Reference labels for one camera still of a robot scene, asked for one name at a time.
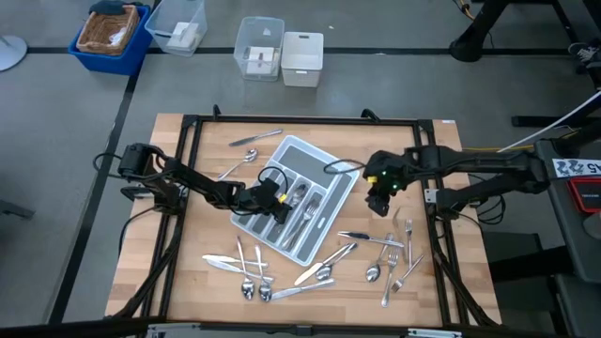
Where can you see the black stand leg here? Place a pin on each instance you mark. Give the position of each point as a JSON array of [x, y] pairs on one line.
[[570, 28], [469, 47]]

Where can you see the grey side table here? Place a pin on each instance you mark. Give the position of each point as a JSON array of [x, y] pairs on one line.
[[561, 225]]

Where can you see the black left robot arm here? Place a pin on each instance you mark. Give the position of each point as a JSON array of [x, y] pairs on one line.
[[202, 183]]

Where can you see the white mounting plate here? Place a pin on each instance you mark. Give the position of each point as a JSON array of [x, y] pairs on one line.
[[430, 195]]

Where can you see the silver table knife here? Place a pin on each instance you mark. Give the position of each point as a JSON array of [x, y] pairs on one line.
[[357, 235], [225, 258], [256, 138], [225, 267], [305, 277], [305, 288]]

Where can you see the clear plastic storage bin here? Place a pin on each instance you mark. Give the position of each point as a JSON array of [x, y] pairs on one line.
[[244, 33], [159, 23]]

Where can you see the person's shoe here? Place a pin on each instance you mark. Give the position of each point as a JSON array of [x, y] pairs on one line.
[[587, 54]]

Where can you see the white printed label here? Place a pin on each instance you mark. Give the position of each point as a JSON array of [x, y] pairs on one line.
[[573, 167]]

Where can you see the black floor bar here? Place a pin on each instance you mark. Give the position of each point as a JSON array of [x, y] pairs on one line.
[[540, 121]]

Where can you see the blue plastic bin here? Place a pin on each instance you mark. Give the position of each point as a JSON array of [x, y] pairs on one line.
[[108, 66]]

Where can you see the brown wicker basket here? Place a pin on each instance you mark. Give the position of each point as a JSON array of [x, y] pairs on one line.
[[94, 33]]

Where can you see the black front crossbar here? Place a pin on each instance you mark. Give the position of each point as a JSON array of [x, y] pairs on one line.
[[70, 328]]

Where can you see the red framed black device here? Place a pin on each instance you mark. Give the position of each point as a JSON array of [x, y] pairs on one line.
[[587, 195]]

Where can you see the white plastic storage bin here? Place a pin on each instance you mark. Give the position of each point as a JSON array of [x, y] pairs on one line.
[[300, 61]]

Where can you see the silver spoon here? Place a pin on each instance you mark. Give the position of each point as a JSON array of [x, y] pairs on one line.
[[373, 273], [265, 293], [251, 155], [300, 191], [324, 273], [247, 290]]

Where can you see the white cardboard box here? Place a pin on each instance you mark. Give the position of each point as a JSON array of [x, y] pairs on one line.
[[260, 61], [183, 35]]

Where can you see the grey round stand base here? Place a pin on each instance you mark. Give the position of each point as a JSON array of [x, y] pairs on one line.
[[10, 51]]

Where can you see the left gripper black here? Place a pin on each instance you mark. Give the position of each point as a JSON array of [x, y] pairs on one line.
[[263, 197]]

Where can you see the white crumpled paper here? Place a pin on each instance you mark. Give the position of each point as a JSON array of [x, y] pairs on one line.
[[118, 36]]

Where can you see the silver fork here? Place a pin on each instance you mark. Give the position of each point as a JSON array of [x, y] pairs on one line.
[[389, 281], [307, 213], [408, 225], [406, 274]]

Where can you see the black stand foot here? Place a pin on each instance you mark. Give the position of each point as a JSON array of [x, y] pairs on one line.
[[16, 209]]

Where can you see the white plastic cutlery tray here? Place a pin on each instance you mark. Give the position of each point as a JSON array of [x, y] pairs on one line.
[[328, 206]]

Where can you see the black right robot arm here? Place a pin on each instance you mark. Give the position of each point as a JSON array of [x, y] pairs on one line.
[[469, 159]]

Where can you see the black cloth bundle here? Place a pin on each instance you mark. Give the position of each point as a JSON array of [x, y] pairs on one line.
[[107, 7]]

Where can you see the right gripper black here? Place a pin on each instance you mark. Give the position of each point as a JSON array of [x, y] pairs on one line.
[[387, 171]]

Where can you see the silver bracket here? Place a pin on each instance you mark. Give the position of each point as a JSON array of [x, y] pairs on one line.
[[432, 333], [169, 331]]

